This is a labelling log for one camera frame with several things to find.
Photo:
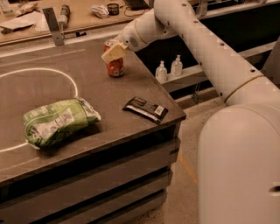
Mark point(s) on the white crumpled packet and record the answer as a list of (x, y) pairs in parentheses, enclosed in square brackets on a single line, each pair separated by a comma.
[(100, 11)]

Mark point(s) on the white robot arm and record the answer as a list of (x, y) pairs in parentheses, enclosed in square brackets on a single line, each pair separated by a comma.
[(239, 146)]

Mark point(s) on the black mesh cup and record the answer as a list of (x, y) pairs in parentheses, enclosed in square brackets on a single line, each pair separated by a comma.
[(113, 9)]

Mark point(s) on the white paper sheets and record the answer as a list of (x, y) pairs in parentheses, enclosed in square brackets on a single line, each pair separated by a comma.
[(35, 19)]

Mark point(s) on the grey cylindrical tool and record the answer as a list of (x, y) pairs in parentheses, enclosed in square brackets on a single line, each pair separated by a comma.
[(64, 16)]

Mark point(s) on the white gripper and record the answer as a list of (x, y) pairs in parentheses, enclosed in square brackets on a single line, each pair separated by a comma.
[(128, 38)]

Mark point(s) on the black snack bar wrapper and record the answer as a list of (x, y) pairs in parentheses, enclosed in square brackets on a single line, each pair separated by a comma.
[(146, 109)]

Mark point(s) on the red coke can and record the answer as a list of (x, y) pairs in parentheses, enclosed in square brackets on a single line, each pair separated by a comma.
[(115, 68)]

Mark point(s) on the grey metal bracket left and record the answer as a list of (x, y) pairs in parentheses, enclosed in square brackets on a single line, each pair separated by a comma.
[(53, 26)]

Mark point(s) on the grey metal shelf rail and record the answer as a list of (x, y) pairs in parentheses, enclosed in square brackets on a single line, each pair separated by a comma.
[(193, 75)]

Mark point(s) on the clear sanitizer bottle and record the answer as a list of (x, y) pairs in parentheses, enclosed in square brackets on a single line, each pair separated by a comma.
[(161, 72), (176, 67)]

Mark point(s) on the right clear sanitizer bottle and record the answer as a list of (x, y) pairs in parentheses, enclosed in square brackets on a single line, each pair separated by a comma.
[(176, 67)]

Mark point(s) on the left clear sanitizer bottle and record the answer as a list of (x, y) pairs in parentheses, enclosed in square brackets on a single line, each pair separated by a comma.
[(161, 72)]

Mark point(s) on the green jalapeno chip bag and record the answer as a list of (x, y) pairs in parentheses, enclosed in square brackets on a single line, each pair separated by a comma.
[(52, 123)]

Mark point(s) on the grey metal bracket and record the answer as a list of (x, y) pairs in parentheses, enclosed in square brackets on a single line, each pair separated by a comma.
[(53, 26), (202, 8)]

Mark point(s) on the grey metal bracket right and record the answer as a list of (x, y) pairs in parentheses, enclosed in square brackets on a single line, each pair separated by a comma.
[(202, 8)]

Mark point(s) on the black keyboard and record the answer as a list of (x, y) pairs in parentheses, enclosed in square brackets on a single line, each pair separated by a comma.
[(136, 5)]

